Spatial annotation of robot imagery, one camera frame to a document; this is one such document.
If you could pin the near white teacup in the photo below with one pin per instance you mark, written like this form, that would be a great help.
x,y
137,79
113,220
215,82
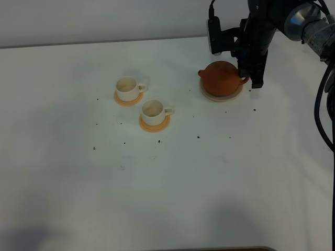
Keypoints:
x,y
154,112

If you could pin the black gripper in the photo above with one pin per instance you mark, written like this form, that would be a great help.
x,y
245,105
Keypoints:
x,y
254,42

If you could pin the orange coaster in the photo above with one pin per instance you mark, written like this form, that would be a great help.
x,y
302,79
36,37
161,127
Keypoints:
x,y
127,103
154,128

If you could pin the white teacup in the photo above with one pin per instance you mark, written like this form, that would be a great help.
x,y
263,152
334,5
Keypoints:
x,y
154,112
129,89

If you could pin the far white teacup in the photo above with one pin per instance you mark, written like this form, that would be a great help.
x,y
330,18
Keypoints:
x,y
129,89

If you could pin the brown clay teapot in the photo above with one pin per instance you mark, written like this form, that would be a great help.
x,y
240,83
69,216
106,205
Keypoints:
x,y
221,79

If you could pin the far orange coaster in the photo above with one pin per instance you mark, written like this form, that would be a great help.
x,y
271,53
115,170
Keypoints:
x,y
127,103

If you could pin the near orange coaster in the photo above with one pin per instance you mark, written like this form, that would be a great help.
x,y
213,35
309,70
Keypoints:
x,y
154,128

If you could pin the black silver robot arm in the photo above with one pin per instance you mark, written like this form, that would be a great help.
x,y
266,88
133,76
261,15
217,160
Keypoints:
x,y
297,20

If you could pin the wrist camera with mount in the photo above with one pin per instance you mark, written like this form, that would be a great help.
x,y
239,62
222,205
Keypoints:
x,y
221,40

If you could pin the beige teapot coaster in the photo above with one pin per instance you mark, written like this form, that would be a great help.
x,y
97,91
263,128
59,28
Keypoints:
x,y
219,98

